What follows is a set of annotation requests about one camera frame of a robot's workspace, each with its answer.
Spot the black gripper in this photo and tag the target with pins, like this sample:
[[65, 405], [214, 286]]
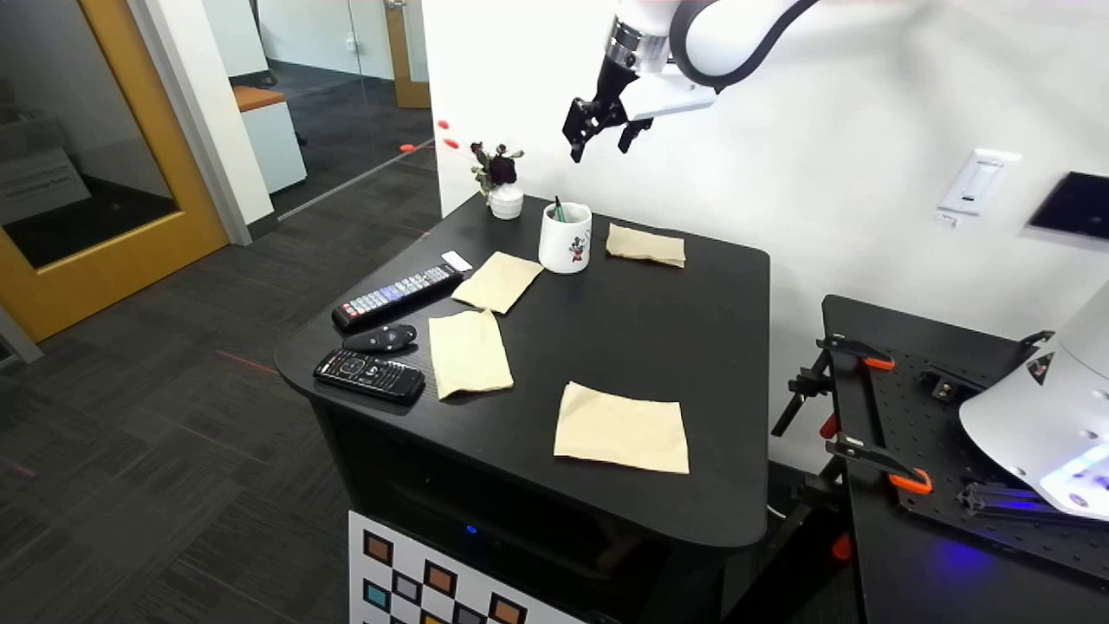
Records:
[[613, 93]]

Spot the green pen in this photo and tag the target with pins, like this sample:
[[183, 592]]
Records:
[[560, 210]]

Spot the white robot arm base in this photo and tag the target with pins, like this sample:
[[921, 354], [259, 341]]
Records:
[[1039, 429]]

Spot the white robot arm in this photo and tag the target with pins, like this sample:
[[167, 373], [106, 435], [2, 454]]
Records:
[[740, 35]]

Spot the dark red flower bouquet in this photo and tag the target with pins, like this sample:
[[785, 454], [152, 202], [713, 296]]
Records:
[[496, 167]]

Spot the tan cloth piece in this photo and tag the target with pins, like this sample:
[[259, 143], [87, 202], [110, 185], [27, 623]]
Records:
[[645, 244]]

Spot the white mug with red print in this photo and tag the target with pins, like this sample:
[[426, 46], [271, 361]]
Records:
[[566, 244]]

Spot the small white round vase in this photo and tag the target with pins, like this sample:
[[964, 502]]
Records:
[[502, 202]]

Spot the small white card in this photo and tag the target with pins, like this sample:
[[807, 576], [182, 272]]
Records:
[[454, 262]]

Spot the black cart table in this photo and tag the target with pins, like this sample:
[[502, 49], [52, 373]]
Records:
[[645, 336]]

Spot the long remote with coloured buttons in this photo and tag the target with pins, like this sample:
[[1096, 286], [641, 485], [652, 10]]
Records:
[[391, 296]]

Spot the small oval black remote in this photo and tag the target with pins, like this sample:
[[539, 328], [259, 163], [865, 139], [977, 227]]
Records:
[[381, 341]]

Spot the white cabinet with wooden top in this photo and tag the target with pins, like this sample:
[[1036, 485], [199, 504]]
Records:
[[271, 139]]

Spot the black remote with grey buttons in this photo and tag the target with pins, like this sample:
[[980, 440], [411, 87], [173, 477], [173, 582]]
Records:
[[369, 377]]

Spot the colour checker calibration board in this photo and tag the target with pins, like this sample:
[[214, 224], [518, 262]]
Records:
[[418, 576]]

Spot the black perforated mounting table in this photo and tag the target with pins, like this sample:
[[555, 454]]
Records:
[[921, 558]]

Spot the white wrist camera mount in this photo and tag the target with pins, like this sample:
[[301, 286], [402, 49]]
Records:
[[671, 102]]

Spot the white wall switch plate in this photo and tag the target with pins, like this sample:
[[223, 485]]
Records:
[[977, 182]]

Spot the wall mounted black screen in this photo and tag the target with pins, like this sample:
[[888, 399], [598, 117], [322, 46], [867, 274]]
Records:
[[1076, 205]]

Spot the yellow wooden door frame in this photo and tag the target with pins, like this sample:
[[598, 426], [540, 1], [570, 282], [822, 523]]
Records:
[[140, 248]]

